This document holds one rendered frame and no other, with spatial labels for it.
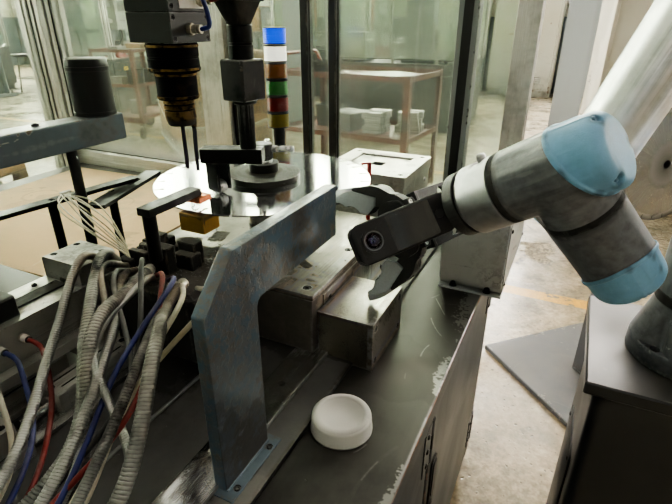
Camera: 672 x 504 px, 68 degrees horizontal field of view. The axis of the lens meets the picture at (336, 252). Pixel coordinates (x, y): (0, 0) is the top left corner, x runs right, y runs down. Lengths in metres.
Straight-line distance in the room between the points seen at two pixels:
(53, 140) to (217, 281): 0.41
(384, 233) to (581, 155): 0.20
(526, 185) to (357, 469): 0.33
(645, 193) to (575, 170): 1.20
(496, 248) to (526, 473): 0.93
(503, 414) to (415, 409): 1.17
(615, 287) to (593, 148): 0.15
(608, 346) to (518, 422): 0.99
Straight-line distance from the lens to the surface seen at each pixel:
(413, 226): 0.54
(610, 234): 0.52
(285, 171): 0.77
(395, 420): 0.62
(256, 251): 0.46
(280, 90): 1.04
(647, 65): 0.63
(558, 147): 0.48
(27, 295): 0.73
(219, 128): 1.39
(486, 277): 0.86
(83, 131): 0.80
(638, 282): 0.55
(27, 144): 0.75
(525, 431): 1.76
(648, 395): 0.75
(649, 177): 1.65
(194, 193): 0.64
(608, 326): 0.87
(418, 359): 0.71
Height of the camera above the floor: 1.17
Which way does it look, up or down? 25 degrees down
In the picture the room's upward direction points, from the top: straight up
